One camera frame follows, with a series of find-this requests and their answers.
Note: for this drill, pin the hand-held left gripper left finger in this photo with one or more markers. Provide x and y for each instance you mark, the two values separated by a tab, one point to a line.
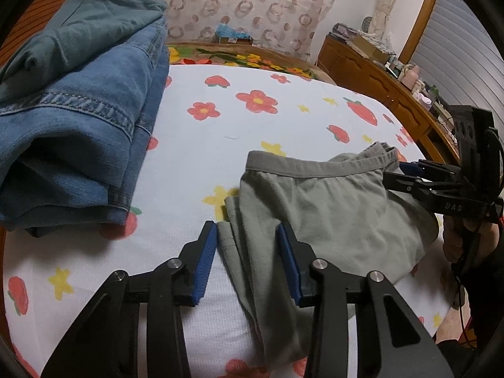
204	260

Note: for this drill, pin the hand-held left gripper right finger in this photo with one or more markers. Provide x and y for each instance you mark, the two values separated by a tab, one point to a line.
289	260

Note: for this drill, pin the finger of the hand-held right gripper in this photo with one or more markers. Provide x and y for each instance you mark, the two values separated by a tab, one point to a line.
409	187
429	169

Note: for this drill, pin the grey-green pants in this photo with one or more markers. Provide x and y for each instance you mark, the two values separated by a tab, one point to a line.
323	212

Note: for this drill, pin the person's right forearm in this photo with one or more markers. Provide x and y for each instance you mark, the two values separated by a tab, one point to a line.
486	291

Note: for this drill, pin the person's right hand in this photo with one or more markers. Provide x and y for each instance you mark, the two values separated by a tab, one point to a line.
453	240

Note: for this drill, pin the pink container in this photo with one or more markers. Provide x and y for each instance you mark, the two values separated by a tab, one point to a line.
410	78

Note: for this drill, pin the wooden cabinet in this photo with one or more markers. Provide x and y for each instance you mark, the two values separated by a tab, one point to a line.
378	86

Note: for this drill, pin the grey window shutter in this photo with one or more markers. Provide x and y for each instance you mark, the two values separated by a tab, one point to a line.
460	47

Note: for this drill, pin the white floral bed sheet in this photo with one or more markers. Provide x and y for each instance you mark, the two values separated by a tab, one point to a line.
220	126

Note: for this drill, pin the cardboard box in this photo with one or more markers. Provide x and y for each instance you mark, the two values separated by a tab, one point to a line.
370	47

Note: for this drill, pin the lace curtain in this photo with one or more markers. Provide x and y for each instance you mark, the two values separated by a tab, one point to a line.
384	4

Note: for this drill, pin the blue denim jeans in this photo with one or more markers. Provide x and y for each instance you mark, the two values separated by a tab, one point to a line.
78	126

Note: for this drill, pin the person's black clothing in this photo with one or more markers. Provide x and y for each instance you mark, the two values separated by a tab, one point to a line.
468	362

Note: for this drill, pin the brown floral blanket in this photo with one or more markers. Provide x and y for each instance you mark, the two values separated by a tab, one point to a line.
244	57

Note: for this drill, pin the blue box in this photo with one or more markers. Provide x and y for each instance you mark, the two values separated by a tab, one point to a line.
232	35

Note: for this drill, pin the teal folded garment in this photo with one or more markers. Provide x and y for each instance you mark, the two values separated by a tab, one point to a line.
86	27

